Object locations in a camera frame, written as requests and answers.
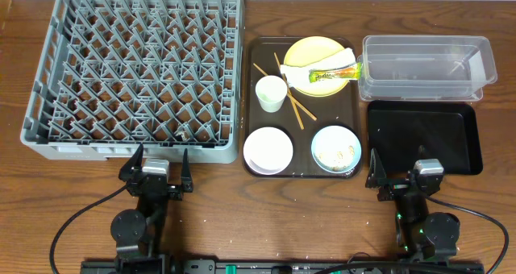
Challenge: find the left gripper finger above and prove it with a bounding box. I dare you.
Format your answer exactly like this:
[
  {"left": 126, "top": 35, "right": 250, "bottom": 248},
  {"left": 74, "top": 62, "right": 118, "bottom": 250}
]
[
  {"left": 119, "top": 144, "right": 144, "bottom": 181},
  {"left": 180, "top": 149, "right": 194, "bottom": 193}
]

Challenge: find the light blue bowl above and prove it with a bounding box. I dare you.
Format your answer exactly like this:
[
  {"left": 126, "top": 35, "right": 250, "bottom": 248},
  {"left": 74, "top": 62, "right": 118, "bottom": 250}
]
[{"left": 310, "top": 125, "right": 362, "bottom": 176}]

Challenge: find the white pink bowl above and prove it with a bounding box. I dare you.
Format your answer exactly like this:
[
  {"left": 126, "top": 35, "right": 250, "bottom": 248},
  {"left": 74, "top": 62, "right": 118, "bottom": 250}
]
[{"left": 243, "top": 127, "right": 293, "bottom": 176}]

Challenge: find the green snack wrapper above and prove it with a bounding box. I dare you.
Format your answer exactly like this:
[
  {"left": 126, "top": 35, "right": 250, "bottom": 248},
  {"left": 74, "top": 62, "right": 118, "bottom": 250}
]
[{"left": 309, "top": 63, "right": 362, "bottom": 83}]

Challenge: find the white paper cup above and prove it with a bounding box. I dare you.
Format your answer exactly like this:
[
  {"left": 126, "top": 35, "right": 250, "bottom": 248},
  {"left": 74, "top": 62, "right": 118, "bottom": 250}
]
[{"left": 255, "top": 76, "right": 287, "bottom": 113}]

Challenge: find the white paper napkin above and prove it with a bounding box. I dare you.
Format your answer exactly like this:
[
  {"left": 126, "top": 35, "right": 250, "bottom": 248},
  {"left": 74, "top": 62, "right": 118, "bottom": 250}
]
[{"left": 281, "top": 48, "right": 362, "bottom": 88}]

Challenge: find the rice and peanut pile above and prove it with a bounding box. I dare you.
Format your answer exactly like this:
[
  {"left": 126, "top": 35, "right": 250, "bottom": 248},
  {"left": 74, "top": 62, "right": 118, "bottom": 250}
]
[{"left": 316, "top": 146, "right": 355, "bottom": 172}]

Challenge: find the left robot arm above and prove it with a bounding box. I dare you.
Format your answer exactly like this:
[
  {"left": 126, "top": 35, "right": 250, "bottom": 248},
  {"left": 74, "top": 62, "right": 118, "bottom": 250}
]
[{"left": 110, "top": 145, "right": 194, "bottom": 273}]

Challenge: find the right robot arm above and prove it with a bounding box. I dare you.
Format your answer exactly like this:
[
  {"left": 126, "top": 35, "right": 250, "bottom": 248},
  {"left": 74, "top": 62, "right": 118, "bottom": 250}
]
[{"left": 365, "top": 149, "right": 460, "bottom": 262}]

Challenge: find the black plastic tray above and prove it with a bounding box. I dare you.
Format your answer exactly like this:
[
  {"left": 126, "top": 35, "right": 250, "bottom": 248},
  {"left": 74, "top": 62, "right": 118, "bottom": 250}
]
[{"left": 367, "top": 101, "right": 483, "bottom": 175}]

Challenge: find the grey dish rack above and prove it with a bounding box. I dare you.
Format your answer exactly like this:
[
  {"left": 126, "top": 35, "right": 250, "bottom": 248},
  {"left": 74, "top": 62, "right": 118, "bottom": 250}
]
[{"left": 20, "top": 0, "right": 244, "bottom": 164}]

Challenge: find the clear plastic bin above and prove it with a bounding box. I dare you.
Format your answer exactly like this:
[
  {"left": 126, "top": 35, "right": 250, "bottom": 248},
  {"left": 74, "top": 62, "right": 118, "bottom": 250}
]
[{"left": 358, "top": 35, "right": 498, "bottom": 102}]

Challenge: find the dark brown serving tray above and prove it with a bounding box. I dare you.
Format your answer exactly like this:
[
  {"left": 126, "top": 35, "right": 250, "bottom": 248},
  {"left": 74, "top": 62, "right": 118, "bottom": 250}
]
[{"left": 243, "top": 37, "right": 363, "bottom": 179}]

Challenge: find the wooden chopstick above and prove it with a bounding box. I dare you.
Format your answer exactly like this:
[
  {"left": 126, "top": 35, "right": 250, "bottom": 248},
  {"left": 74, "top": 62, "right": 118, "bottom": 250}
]
[
  {"left": 273, "top": 52, "right": 305, "bottom": 131},
  {"left": 253, "top": 63, "right": 317, "bottom": 121}
]

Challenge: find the yellow plate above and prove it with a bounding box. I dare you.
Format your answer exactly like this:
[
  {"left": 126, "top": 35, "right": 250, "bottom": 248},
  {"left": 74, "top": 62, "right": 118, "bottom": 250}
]
[{"left": 283, "top": 36, "right": 355, "bottom": 98}]

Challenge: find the left black cable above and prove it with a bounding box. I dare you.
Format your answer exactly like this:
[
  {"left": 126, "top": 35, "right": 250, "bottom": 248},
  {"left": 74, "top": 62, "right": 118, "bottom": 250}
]
[{"left": 49, "top": 184, "right": 129, "bottom": 274}]

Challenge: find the black cable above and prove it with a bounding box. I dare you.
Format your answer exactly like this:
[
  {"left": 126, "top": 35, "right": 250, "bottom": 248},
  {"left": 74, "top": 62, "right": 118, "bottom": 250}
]
[
  {"left": 49, "top": 184, "right": 129, "bottom": 274},
  {"left": 427, "top": 195, "right": 510, "bottom": 274}
]

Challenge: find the right black cable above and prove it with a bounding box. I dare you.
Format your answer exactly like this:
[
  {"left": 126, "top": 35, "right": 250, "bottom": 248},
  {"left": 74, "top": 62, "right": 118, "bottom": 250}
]
[{"left": 427, "top": 195, "right": 510, "bottom": 274}]

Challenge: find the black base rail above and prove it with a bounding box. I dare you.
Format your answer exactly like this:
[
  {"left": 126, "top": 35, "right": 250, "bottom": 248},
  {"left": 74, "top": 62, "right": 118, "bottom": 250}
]
[{"left": 80, "top": 259, "right": 484, "bottom": 274}]

